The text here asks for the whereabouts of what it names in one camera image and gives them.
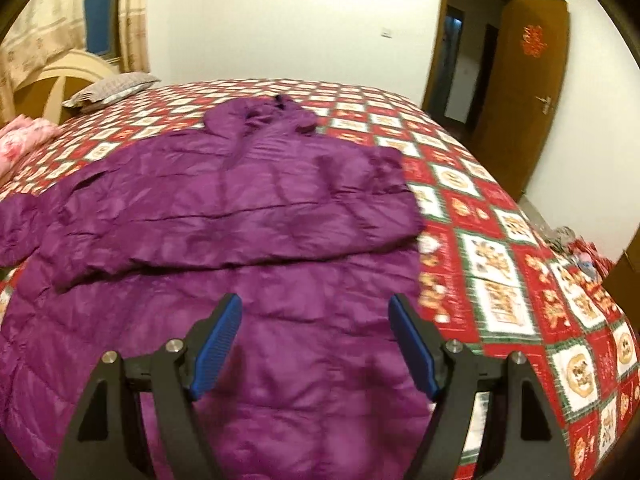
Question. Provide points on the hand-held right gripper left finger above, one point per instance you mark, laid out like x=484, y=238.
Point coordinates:
x=219, y=342

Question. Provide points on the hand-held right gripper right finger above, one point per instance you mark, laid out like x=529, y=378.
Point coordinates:
x=411, y=342

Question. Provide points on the purple down jacket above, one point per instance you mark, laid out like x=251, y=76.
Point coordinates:
x=250, y=210

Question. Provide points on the red printed bed blanket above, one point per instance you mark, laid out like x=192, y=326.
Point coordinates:
x=505, y=265

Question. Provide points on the pile of clutter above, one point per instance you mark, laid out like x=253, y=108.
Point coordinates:
x=580, y=252

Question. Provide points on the brown wooden cabinet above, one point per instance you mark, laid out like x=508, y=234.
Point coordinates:
x=625, y=285

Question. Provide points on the brown wooden door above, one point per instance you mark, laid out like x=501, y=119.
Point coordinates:
x=520, y=110

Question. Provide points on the grey patterned pillow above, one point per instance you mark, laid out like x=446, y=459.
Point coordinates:
x=112, y=87

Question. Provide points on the pink floral blanket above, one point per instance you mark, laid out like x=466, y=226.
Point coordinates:
x=22, y=140

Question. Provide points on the cream wooden headboard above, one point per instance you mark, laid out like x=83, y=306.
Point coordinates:
x=55, y=72

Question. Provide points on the red paper door decoration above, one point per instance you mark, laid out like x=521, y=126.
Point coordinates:
x=533, y=41

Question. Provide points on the window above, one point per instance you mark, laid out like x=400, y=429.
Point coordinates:
x=102, y=5

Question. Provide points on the brown door frame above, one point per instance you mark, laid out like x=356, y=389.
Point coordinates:
x=436, y=35

